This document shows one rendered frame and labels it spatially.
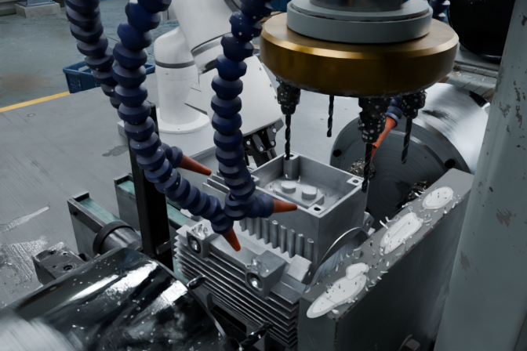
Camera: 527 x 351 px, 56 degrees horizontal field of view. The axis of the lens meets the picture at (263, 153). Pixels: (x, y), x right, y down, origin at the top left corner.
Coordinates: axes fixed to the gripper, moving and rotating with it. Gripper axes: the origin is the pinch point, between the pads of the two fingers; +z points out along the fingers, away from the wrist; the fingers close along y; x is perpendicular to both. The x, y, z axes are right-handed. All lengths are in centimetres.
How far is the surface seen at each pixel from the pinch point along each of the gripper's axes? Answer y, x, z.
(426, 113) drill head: -18.2, 15.3, 1.6
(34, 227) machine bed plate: 15, -62, -1
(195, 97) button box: -16.0, -32.0, -14.3
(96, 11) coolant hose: 28.2, 21.8, -18.7
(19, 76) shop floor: -116, -401, -106
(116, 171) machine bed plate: -10, -69, -5
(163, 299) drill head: 29.6, 16.5, 2.8
